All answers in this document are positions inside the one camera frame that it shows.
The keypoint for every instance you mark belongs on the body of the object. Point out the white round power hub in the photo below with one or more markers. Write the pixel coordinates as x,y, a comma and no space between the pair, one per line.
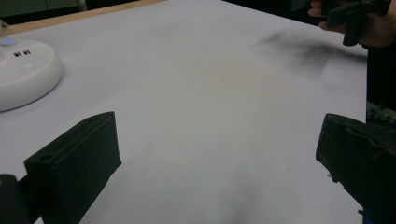
25,73

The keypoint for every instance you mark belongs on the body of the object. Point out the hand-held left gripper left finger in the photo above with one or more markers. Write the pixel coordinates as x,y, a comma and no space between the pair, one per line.
77,158

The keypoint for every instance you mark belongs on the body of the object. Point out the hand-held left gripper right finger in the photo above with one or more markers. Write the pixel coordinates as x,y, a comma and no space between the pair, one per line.
361,155

